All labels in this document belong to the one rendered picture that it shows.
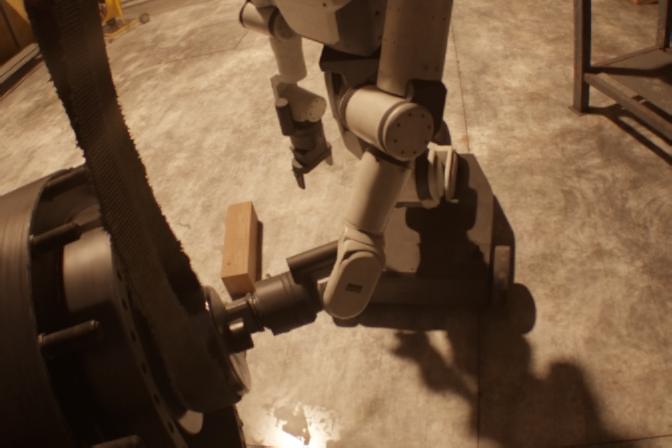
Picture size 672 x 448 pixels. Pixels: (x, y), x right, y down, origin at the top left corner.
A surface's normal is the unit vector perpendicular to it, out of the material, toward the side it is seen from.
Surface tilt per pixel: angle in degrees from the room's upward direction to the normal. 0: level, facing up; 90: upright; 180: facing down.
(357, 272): 76
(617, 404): 0
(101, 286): 19
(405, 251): 0
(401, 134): 85
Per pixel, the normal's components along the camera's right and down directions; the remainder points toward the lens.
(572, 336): -0.21, -0.77
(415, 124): 0.45, 0.40
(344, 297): 0.23, 0.35
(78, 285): -0.11, -0.58
